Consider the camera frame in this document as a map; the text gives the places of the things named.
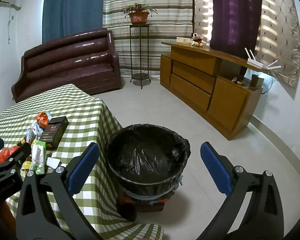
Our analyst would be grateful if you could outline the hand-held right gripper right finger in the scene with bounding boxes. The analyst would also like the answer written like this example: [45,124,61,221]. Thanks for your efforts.
[200,141,284,240]

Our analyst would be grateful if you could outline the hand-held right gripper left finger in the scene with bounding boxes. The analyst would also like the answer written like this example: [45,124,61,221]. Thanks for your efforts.
[15,142,103,240]

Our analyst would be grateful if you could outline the red plastic bag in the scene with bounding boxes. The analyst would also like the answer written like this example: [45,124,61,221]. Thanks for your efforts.
[0,145,20,165]

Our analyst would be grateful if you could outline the yellow wrapper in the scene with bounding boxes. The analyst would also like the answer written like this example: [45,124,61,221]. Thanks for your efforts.
[22,160,34,173]

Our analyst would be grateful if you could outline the green wet wipes packet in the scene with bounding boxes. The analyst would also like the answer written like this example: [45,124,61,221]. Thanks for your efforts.
[29,140,48,175]

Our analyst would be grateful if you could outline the white silver wrapper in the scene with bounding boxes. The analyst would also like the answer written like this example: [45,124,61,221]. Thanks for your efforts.
[26,121,44,144]

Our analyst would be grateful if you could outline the small white packet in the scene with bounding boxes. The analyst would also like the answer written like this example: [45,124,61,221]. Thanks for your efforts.
[45,157,60,168]

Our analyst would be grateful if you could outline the dark brown cigarette box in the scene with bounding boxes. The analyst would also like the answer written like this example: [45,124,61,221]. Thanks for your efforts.
[38,116,69,149]

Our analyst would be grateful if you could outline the orange wrapper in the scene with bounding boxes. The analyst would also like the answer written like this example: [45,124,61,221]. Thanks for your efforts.
[36,112,50,128]

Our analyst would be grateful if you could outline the round bin with black bag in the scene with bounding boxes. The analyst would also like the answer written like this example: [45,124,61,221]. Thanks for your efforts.
[104,124,192,203]

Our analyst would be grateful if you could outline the green checked tablecloth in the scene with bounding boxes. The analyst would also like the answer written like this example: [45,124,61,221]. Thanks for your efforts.
[0,84,165,240]

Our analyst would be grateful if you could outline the wooden cabinet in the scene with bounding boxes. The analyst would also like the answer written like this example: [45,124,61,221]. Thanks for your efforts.
[160,41,269,141]

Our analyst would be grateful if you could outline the dark red base block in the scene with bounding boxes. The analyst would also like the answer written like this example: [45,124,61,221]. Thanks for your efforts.
[120,192,170,213]

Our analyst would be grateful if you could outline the small dark box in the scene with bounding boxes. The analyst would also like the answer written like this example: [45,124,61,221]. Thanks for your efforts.
[251,74,264,88]

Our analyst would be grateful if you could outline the dark brown leather sofa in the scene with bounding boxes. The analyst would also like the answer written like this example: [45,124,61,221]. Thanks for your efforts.
[11,29,122,103]

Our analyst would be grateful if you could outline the black metal plant stand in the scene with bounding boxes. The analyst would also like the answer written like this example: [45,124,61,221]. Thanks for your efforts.
[129,24,152,89]

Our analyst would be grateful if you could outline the white router with antennas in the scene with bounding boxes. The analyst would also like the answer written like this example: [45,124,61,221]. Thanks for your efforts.
[244,47,282,71]

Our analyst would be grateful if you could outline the mouse plush toy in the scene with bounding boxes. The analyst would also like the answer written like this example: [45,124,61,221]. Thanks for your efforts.
[191,32,207,47]

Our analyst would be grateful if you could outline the white air conditioner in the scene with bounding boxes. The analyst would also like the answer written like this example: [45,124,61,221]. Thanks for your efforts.
[0,0,22,12]

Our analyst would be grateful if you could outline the beige patterned curtain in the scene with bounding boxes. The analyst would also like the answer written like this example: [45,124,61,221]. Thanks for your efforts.
[192,0,300,95]

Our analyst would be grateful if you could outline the dark curtain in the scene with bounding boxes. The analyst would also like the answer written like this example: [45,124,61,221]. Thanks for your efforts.
[209,0,263,60]

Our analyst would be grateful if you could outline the potted plant in orange pot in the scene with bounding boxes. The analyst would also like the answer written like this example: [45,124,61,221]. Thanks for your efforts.
[122,3,158,25]

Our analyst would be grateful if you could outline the blue curtain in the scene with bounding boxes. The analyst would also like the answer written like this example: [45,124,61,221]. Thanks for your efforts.
[42,0,105,44]

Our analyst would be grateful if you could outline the striped curtain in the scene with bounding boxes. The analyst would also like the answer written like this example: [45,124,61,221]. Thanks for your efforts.
[102,0,195,78]

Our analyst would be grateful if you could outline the wall cable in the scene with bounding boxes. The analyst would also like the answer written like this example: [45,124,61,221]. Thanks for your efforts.
[7,15,14,44]

